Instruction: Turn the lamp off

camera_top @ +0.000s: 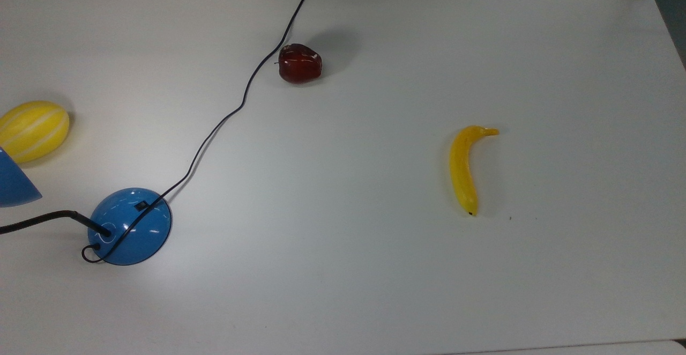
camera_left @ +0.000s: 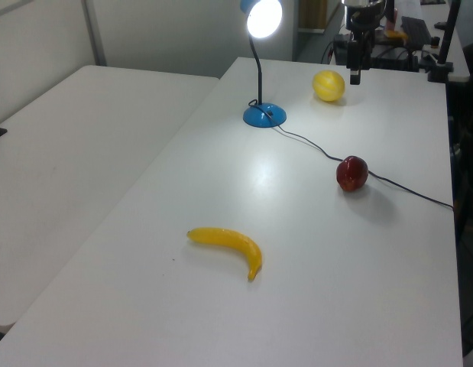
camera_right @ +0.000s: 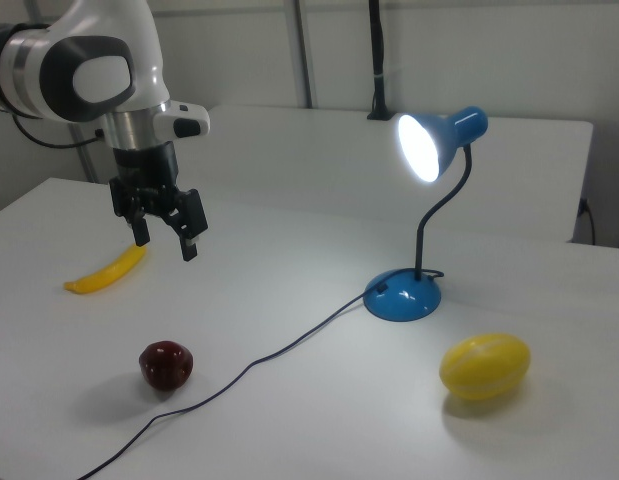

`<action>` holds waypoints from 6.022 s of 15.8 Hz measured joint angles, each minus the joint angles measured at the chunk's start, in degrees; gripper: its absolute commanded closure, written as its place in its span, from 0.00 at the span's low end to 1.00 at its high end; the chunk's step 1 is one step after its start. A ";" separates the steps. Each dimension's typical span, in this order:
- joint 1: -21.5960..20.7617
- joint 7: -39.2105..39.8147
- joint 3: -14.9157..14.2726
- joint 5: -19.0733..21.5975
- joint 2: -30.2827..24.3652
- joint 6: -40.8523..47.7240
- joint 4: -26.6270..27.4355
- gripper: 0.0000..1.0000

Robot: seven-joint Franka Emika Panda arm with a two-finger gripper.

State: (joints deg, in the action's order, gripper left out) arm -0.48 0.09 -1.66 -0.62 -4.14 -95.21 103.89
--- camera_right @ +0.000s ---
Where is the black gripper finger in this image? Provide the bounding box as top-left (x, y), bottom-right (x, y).
top-left (122, 197), bottom-right (151, 247)
top-left (166, 188), bottom-right (210, 262)

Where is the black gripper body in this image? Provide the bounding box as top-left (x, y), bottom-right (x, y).
top-left (108, 142), bottom-right (188, 219)

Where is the yellow plastic banana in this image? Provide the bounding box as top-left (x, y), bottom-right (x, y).
top-left (63, 243), bottom-right (148, 296)

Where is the dark red plastic apple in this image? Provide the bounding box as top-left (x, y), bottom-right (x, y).
top-left (138, 340), bottom-right (195, 392)

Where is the blue bowl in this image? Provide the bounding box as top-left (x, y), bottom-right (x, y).
top-left (363, 105), bottom-right (490, 324)

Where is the yellow striped melon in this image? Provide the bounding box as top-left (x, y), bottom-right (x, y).
top-left (438, 333), bottom-right (532, 402)

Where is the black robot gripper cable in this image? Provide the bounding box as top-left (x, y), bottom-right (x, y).
top-left (11, 112), bottom-right (106, 150)

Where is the thin dark lamp power cable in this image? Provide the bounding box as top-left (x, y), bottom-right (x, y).
top-left (71, 269), bottom-right (446, 480)

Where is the black clamped camera pole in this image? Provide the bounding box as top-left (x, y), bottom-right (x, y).
top-left (366, 0), bottom-right (391, 122)

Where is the black wall plug with cable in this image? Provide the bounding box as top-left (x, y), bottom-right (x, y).
top-left (578, 197), bottom-right (598, 246)

